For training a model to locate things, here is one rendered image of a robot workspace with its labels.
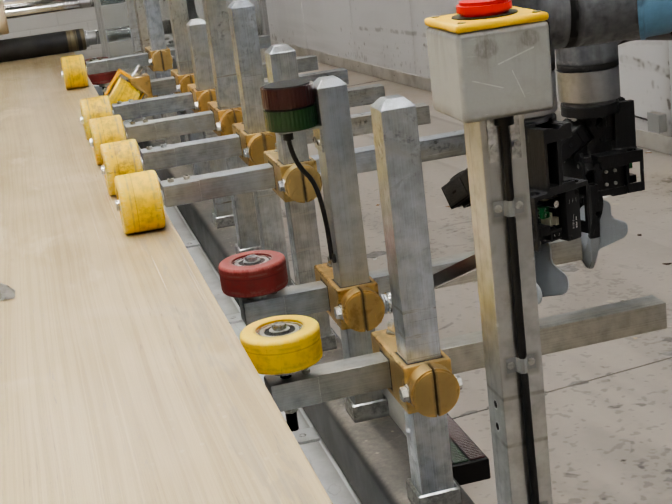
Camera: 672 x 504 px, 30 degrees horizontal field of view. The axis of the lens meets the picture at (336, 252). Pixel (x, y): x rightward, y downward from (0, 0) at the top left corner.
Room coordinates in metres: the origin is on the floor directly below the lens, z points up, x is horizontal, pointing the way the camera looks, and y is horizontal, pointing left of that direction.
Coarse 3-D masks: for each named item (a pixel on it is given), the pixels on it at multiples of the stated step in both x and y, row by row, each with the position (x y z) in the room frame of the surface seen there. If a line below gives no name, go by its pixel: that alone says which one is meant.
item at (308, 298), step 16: (560, 240) 1.50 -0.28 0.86; (576, 240) 1.50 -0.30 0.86; (448, 256) 1.49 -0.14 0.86; (464, 256) 1.48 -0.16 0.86; (560, 256) 1.49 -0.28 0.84; (576, 256) 1.50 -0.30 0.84; (384, 272) 1.46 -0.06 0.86; (288, 288) 1.44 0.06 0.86; (304, 288) 1.43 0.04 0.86; (320, 288) 1.43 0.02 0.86; (384, 288) 1.44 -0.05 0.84; (240, 304) 1.42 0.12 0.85; (256, 304) 1.41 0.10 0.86; (272, 304) 1.41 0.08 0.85; (288, 304) 1.42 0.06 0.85; (304, 304) 1.42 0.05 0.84; (320, 304) 1.42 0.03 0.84; (256, 320) 1.41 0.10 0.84
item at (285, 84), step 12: (276, 84) 1.40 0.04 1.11; (288, 84) 1.39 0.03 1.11; (300, 84) 1.38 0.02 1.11; (300, 108) 1.37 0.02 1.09; (276, 132) 1.38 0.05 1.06; (288, 132) 1.38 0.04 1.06; (288, 144) 1.39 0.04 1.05; (300, 168) 1.40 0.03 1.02; (312, 180) 1.40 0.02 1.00; (324, 216) 1.40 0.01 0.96
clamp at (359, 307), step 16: (320, 272) 1.46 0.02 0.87; (336, 288) 1.39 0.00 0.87; (352, 288) 1.38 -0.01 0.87; (368, 288) 1.38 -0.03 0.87; (336, 304) 1.39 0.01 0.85; (352, 304) 1.36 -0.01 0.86; (368, 304) 1.37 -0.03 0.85; (336, 320) 1.40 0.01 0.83; (352, 320) 1.36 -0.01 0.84; (368, 320) 1.37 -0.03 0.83
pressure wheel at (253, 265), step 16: (240, 256) 1.44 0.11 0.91; (256, 256) 1.42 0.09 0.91; (272, 256) 1.43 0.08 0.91; (224, 272) 1.40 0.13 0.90; (240, 272) 1.39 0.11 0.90; (256, 272) 1.38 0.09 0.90; (272, 272) 1.39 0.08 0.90; (224, 288) 1.40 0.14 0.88; (240, 288) 1.39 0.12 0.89; (256, 288) 1.38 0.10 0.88; (272, 288) 1.39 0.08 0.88
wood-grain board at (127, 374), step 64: (0, 128) 2.64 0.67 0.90; (64, 128) 2.54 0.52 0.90; (0, 192) 2.00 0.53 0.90; (64, 192) 1.94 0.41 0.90; (0, 256) 1.60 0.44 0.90; (64, 256) 1.56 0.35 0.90; (128, 256) 1.53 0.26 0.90; (0, 320) 1.33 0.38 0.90; (64, 320) 1.30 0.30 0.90; (128, 320) 1.27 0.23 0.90; (192, 320) 1.25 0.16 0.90; (0, 384) 1.13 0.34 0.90; (64, 384) 1.11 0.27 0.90; (128, 384) 1.09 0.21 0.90; (192, 384) 1.07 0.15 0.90; (256, 384) 1.05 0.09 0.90; (0, 448) 0.98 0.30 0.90; (64, 448) 0.96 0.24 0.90; (128, 448) 0.95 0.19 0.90; (192, 448) 0.93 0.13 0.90; (256, 448) 0.92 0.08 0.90
